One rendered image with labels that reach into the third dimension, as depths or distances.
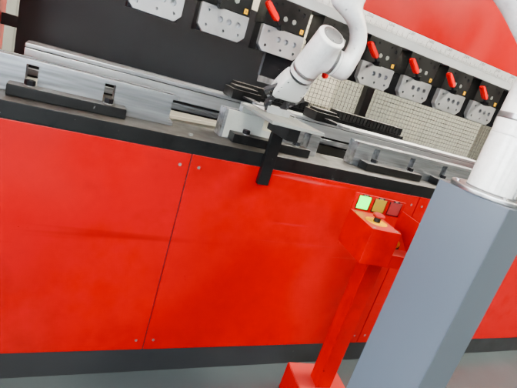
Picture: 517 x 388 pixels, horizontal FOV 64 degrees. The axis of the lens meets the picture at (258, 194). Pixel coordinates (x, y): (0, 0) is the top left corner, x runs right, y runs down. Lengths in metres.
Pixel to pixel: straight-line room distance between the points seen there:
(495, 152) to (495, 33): 0.94
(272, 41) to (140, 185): 0.61
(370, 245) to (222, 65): 1.05
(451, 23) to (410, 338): 1.16
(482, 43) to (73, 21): 1.59
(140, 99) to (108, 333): 0.77
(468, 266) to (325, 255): 0.68
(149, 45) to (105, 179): 0.76
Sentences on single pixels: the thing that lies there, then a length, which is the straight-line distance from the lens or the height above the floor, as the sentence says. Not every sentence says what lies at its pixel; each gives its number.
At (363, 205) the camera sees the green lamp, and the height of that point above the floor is 0.80.
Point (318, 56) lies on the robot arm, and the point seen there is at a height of 1.20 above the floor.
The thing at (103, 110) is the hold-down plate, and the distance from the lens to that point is 1.27.
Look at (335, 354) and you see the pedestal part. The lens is 1.60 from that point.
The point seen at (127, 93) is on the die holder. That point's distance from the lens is 1.32.
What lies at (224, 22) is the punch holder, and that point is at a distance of 1.34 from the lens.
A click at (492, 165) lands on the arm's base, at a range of 1.12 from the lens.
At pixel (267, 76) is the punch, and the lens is 1.44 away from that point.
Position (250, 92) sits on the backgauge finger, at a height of 1.02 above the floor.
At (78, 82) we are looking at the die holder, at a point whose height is 0.94.
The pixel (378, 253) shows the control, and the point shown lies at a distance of 1.35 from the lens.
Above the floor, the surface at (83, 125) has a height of 0.85.
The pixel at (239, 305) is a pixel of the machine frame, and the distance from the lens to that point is 1.60.
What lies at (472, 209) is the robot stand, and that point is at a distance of 1.10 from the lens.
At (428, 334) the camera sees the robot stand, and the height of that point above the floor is 0.63.
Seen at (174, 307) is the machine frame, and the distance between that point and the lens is 1.52.
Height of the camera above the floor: 1.13
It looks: 17 degrees down
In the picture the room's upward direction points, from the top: 17 degrees clockwise
